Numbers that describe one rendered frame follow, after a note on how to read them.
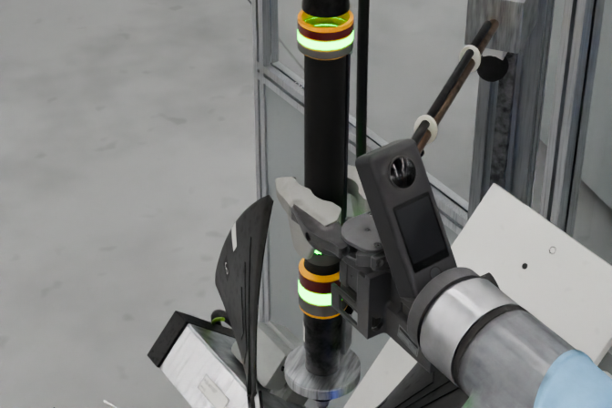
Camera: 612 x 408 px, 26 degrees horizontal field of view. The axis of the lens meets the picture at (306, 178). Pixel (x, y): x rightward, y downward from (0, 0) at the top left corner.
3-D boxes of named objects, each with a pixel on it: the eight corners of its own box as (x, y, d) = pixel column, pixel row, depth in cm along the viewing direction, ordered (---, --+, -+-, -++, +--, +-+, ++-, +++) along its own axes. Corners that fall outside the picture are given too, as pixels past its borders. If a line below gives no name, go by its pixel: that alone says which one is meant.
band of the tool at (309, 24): (310, 34, 106) (310, 0, 104) (360, 43, 105) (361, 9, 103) (289, 57, 103) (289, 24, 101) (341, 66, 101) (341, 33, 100)
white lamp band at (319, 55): (310, 30, 106) (310, 22, 106) (361, 39, 105) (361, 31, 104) (289, 54, 103) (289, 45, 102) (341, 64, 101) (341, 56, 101)
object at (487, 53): (481, 66, 170) (484, 33, 167) (512, 72, 169) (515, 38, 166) (471, 85, 166) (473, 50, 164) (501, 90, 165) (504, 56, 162)
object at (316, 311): (309, 281, 120) (309, 271, 119) (354, 293, 119) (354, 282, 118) (290, 310, 116) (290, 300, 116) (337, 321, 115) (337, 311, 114)
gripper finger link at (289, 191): (252, 239, 114) (328, 287, 108) (251, 180, 111) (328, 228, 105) (280, 224, 116) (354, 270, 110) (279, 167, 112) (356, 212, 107)
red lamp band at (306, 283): (309, 259, 118) (309, 248, 118) (355, 270, 117) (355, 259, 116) (290, 287, 115) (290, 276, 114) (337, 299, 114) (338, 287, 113)
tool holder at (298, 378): (309, 330, 128) (309, 248, 122) (378, 347, 125) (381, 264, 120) (271, 389, 121) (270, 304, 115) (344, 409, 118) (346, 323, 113)
